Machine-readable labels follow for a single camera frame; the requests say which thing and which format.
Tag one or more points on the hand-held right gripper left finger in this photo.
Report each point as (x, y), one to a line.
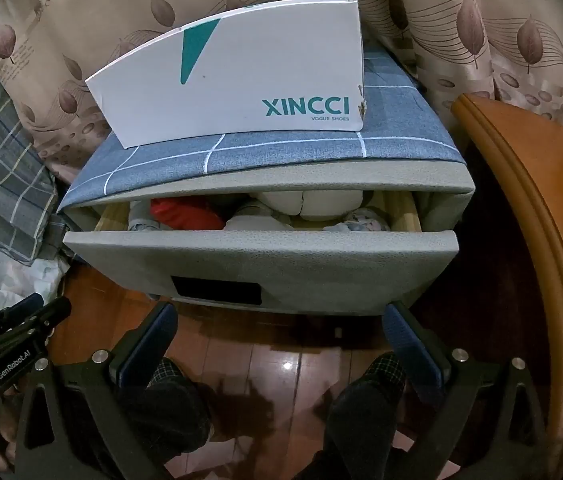
(144, 345)

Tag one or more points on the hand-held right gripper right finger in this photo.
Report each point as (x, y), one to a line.
(414, 347)

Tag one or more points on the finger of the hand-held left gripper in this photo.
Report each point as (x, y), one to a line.
(51, 312)

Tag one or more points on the light blue underwear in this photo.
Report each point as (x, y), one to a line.
(140, 217)

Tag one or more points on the wooden drawer with grey front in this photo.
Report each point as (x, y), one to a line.
(311, 260)

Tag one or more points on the white patterned underwear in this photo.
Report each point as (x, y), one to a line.
(366, 221)

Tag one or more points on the red underwear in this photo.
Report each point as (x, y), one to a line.
(186, 212)

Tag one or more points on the white shoe box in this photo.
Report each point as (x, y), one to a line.
(261, 60)

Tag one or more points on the person's left leg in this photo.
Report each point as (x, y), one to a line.
(181, 415)

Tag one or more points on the person's leg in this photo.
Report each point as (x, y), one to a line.
(361, 420)
(181, 415)

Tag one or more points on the person's right leg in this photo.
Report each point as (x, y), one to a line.
(361, 420)

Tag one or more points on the brown wooden furniture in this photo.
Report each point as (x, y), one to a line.
(551, 260)

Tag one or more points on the grey bedside cabinet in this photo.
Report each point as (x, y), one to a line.
(311, 182)

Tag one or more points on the blue checked cloth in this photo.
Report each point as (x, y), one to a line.
(286, 155)

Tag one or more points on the beige leaf print curtain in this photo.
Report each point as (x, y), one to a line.
(111, 25)

